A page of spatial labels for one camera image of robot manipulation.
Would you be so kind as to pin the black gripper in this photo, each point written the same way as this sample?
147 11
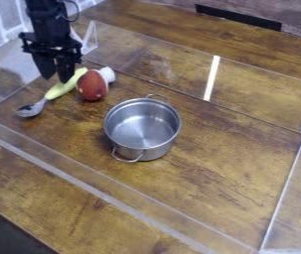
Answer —
52 41

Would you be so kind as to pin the green handled metal spoon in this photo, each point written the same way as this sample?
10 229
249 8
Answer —
58 90

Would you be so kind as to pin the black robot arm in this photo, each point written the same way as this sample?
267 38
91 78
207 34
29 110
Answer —
49 9

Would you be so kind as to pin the red toy mushroom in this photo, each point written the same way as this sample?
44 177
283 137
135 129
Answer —
93 84

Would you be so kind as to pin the small steel pot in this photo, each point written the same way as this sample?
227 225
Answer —
143 126

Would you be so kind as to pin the black strip on table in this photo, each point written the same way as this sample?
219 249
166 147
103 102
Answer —
242 18

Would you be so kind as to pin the clear acrylic bracket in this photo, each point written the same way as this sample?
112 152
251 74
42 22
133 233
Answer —
80 41

